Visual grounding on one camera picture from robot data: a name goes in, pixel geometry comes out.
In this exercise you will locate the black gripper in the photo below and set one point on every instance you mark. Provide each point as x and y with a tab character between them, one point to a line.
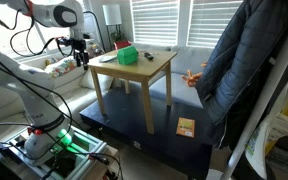
73	43

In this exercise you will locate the green lunchbox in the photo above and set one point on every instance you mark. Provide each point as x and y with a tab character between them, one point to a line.
127	55

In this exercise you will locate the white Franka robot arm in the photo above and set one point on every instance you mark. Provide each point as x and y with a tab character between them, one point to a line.
37	110

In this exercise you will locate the floral pattern pillow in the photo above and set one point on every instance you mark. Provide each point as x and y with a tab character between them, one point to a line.
62	66

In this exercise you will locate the flat grey cloth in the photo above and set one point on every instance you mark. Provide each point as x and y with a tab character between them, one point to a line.
107	59

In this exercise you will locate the light wooden square table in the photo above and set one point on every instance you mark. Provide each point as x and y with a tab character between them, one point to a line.
140	68

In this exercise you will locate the black remote control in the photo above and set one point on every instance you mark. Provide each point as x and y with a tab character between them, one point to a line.
148	55

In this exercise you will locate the white window blind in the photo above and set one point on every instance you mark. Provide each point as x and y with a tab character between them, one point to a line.
210	21
154	20

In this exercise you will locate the dark blue low table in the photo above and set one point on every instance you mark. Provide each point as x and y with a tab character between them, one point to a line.
144	133

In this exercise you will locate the grey sofa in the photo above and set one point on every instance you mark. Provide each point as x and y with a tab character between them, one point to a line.
180	80

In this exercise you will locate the small yellow box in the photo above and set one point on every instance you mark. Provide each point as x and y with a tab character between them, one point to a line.
185	127

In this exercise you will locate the dark blue puffer jacket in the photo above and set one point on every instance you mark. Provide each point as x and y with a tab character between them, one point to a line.
247	56

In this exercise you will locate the white rack pole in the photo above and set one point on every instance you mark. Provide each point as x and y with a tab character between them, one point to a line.
267	93

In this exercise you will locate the white printed plastic bag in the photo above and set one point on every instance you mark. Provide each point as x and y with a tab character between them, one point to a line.
267	140

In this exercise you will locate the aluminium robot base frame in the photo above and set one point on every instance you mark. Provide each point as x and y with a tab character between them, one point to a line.
80	156

